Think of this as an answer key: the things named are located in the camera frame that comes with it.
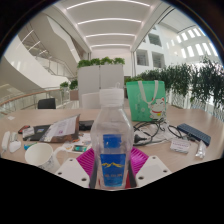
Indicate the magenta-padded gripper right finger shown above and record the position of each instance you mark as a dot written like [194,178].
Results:
[151,170]

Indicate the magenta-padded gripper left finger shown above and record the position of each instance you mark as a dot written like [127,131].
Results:
[71,171]

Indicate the clear blue-labelled water bottle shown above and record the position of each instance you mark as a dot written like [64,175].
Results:
[112,131]

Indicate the colourful sticker card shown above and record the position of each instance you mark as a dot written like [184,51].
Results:
[78,148]

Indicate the white paper-look mug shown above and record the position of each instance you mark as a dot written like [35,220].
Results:
[40,156]

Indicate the small white box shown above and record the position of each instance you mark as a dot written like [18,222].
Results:
[180,145]

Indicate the brown clipboard with papers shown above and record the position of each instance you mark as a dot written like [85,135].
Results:
[61,128]

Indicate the clear plastic wrapper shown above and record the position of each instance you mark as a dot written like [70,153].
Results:
[201,150]

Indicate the small red-black device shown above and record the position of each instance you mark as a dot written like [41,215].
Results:
[23,129]

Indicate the green tote bag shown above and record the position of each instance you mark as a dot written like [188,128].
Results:
[141,100]

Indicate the black office chair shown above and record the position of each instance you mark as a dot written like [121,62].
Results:
[46,103]

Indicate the white office chair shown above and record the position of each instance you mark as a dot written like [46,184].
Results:
[90,101]

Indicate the potted green plants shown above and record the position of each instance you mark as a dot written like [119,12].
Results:
[72,84]

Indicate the white cabinet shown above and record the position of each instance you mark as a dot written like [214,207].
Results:
[90,80]

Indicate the green hedge plant row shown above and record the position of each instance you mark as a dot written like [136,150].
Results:
[196,83]

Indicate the green plants atop cabinet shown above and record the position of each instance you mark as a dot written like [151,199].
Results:
[100,61]

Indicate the ceiling light strips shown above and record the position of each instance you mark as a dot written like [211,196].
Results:
[110,20]

